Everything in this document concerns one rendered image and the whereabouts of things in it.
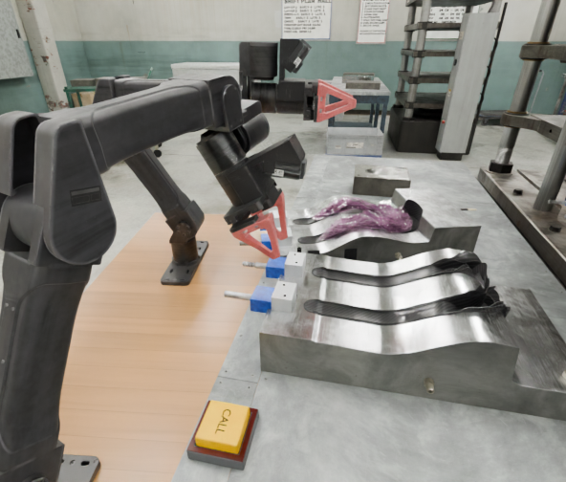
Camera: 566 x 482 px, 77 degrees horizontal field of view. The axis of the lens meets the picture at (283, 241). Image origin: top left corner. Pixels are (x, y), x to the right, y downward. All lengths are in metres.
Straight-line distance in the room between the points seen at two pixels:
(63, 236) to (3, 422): 0.18
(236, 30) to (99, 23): 2.80
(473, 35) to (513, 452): 4.45
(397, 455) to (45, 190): 0.53
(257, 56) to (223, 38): 7.28
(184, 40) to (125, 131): 7.90
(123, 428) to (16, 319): 0.30
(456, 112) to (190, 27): 5.37
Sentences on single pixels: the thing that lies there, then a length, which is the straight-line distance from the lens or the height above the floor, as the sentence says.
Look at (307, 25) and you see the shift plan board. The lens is 7.68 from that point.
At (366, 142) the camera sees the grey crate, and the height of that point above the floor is 0.35.
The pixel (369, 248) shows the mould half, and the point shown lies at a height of 0.86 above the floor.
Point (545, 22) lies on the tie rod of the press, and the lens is 1.81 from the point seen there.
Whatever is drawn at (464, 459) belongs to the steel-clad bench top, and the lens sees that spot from 0.62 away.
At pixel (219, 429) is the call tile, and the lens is 0.56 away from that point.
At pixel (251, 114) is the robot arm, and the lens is 0.58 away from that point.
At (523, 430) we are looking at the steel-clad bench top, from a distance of 0.69.
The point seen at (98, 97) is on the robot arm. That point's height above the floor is 1.20.
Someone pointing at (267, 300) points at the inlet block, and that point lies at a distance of 0.63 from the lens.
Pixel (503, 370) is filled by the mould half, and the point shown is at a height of 0.88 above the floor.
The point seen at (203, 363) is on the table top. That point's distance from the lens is 0.69.
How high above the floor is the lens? 1.30
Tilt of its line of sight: 29 degrees down
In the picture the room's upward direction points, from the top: straight up
